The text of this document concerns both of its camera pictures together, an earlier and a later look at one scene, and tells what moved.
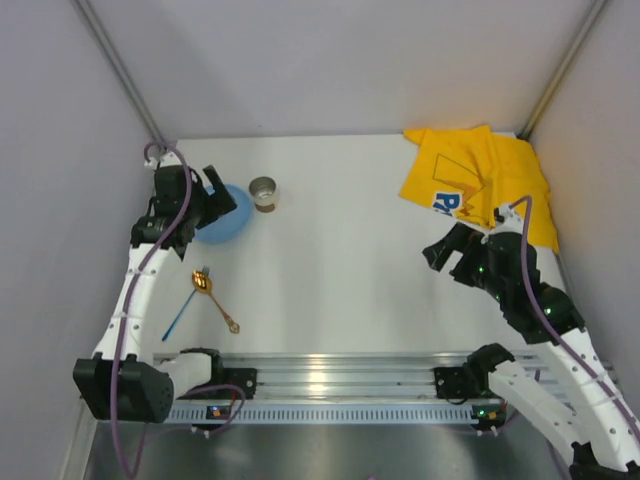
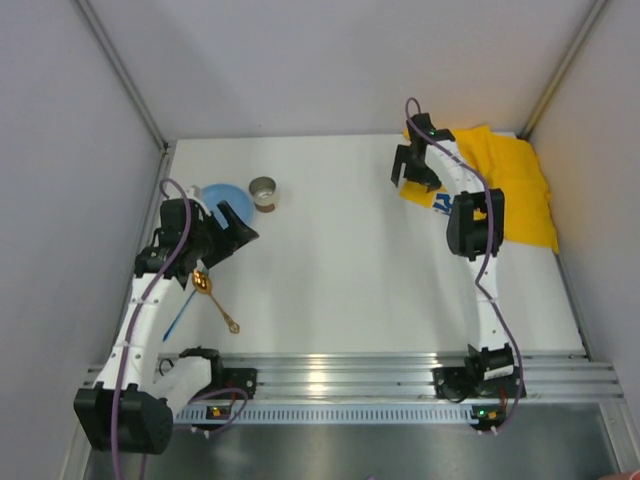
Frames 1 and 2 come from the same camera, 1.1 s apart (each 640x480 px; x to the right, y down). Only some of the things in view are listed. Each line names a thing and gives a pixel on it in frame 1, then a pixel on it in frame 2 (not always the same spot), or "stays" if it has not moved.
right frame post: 561,72 stays
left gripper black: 209,201 → 221,239
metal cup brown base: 263,190 stays
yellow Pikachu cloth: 474,172 stays
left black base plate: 244,378 stays
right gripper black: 460,257 → 413,163
